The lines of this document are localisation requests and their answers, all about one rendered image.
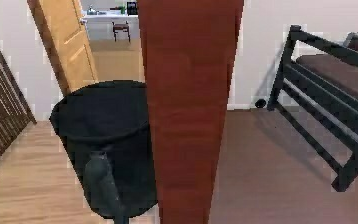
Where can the small black ball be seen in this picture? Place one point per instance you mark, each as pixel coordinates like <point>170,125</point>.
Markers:
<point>260,103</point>

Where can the dark brown chair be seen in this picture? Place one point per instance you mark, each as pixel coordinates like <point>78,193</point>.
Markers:
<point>121,27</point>

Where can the brown mattress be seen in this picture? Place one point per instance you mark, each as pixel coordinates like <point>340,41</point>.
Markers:
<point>340,71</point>

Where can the white table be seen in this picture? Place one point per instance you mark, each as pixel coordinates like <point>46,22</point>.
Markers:
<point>103,16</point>

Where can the black box appliance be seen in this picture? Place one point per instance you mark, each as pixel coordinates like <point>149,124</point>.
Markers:
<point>132,8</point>

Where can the black round bin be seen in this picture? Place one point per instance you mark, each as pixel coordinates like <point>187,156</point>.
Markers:
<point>103,113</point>

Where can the orange wooden room door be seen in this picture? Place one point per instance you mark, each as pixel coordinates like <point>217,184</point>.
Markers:
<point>70,50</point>

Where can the red-brown tall cupboard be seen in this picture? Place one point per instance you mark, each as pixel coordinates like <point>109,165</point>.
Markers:
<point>187,100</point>

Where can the grey brown pillow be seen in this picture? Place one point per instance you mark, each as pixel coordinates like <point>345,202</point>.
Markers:
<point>356,41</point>

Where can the black bed frame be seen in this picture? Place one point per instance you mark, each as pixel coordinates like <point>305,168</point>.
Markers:
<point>323,96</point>

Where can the brown slatted wooden crib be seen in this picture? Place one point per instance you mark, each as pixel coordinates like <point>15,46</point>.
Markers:
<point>0,110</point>

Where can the green bottle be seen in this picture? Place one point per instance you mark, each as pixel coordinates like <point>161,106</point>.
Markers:
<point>123,10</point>

